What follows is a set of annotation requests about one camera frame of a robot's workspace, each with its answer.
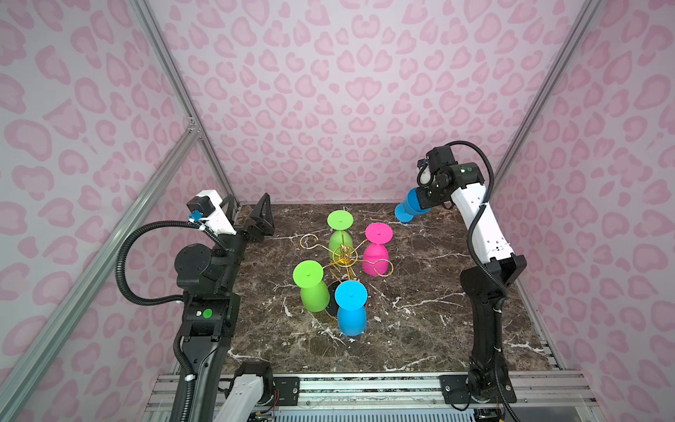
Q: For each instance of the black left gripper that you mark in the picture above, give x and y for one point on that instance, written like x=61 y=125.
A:
x=265 y=225

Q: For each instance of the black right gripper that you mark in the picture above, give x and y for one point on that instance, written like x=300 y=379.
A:
x=424 y=200

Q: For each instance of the blue wine glass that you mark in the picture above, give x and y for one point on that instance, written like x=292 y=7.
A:
x=409 y=208
x=351 y=297

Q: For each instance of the magenta wine glass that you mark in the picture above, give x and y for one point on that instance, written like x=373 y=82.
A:
x=376 y=259

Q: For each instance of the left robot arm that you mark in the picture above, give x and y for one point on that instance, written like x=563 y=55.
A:
x=207 y=275

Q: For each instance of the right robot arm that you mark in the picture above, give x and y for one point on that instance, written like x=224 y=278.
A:
x=459 y=174

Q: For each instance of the front green wine glass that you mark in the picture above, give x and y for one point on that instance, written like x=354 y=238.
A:
x=308 y=276

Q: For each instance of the green wine glass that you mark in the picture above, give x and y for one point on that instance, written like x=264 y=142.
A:
x=340 y=222
x=308 y=276

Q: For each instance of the back green wine glass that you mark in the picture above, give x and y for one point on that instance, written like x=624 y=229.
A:
x=340 y=222

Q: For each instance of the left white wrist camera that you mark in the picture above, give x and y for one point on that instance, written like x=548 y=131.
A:
x=206 y=208

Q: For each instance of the gold wire glass rack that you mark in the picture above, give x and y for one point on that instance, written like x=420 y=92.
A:
x=339 y=269

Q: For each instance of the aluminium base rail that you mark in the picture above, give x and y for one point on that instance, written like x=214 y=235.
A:
x=562 y=395

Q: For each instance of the aluminium frame post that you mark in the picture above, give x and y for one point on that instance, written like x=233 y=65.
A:
x=36 y=361

